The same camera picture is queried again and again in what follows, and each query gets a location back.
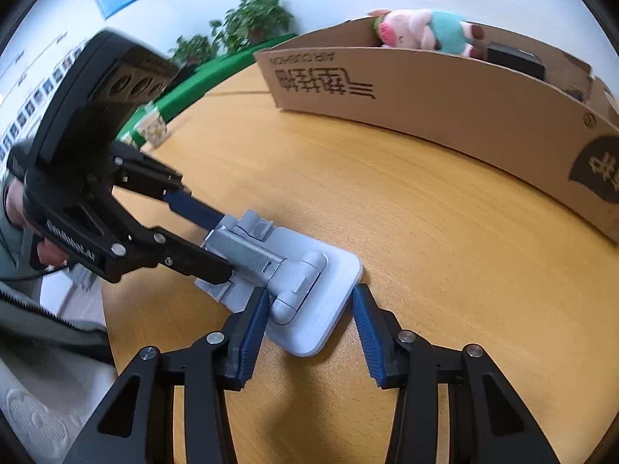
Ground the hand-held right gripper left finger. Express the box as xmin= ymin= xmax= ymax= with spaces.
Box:
xmin=62 ymin=287 xmax=270 ymax=464

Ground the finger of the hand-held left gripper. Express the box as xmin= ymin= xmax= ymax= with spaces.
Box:
xmin=111 ymin=225 xmax=233 ymax=287
xmin=113 ymin=146 xmax=226 ymax=231

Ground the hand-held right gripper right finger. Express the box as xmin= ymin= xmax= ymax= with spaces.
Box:
xmin=352 ymin=283 xmax=562 ymax=464

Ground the grey folding phone stand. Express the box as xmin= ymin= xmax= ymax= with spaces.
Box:
xmin=193 ymin=209 xmax=364 ymax=357

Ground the large cardboard box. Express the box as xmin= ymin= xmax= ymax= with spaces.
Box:
xmin=255 ymin=17 xmax=619 ymax=245

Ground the black product box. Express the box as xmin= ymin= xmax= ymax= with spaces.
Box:
xmin=485 ymin=43 xmax=547 ymax=80

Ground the person's left forearm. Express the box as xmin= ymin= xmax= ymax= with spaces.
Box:
xmin=0 ymin=217 xmax=37 ymax=278

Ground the wooden desktop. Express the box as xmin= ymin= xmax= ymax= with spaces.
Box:
xmin=99 ymin=60 xmax=619 ymax=464

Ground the person's left hand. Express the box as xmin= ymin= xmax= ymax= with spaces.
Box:
xmin=1 ymin=176 xmax=71 ymax=271

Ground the small patterned carton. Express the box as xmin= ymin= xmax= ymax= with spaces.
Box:
xmin=135 ymin=106 xmax=171 ymax=148

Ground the green bench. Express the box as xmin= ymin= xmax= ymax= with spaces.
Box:
xmin=121 ymin=33 xmax=297 ymax=143

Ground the small potted plant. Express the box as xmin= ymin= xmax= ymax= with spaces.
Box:
xmin=168 ymin=34 xmax=219 ymax=67

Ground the grey zip jacket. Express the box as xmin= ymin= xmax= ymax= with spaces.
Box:
xmin=0 ymin=275 xmax=118 ymax=365

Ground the large potted plant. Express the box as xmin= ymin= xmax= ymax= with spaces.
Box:
xmin=209 ymin=0 xmax=297 ymax=53

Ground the white quilted garment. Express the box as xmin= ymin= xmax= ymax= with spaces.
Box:
xmin=0 ymin=347 xmax=123 ymax=464

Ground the pink pig plush toy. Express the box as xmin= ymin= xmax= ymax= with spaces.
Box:
xmin=368 ymin=7 xmax=486 ymax=59

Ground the row of wall photos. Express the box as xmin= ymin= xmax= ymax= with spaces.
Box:
xmin=0 ymin=34 xmax=89 ymax=156

